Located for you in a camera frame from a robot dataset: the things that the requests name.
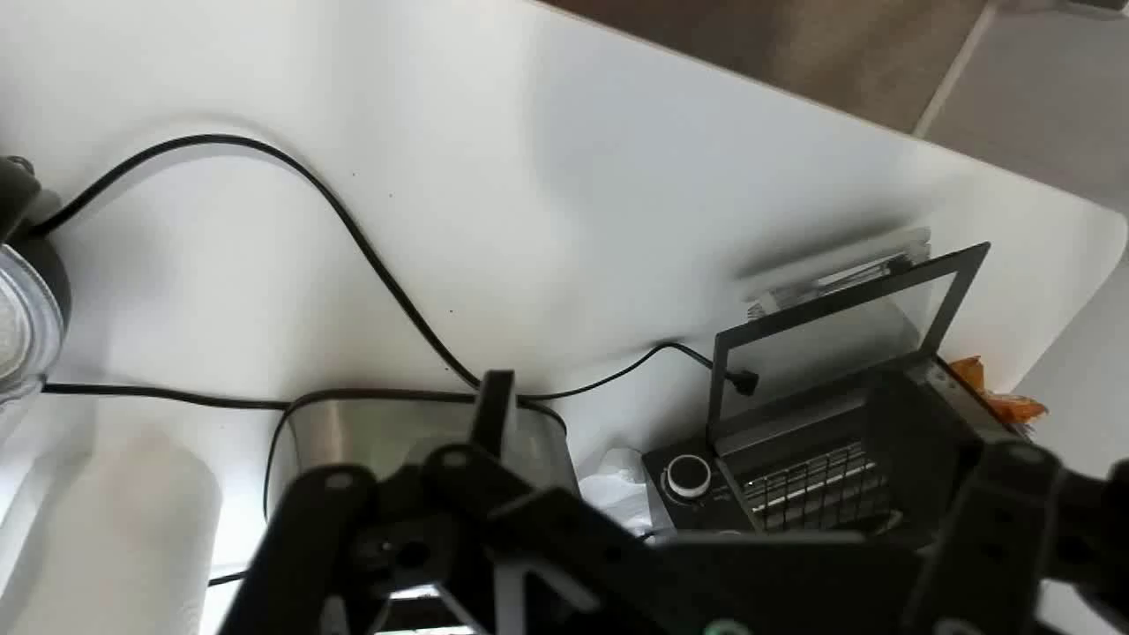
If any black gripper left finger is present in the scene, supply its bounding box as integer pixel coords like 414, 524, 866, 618
215, 368, 558, 635

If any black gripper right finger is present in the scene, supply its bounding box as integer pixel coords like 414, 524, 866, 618
898, 438, 1129, 635

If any black toaster oven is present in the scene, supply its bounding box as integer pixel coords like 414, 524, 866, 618
639, 225, 1038, 556

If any silver metal toaster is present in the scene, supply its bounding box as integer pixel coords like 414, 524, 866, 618
259, 390, 578, 523

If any orange crinkled wrapper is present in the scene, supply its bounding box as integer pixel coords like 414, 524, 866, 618
946, 354, 1052, 430

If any clear blender jar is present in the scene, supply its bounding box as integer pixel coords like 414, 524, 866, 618
0, 150, 75, 409

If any metal wire oven rack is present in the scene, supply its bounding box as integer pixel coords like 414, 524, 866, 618
738, 439, 903, 535

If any thin black cable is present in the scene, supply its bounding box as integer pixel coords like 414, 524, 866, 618
40, 378, 297, 415

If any black power cable with plug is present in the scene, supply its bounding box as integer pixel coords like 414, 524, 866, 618
27, 129, 766, 409

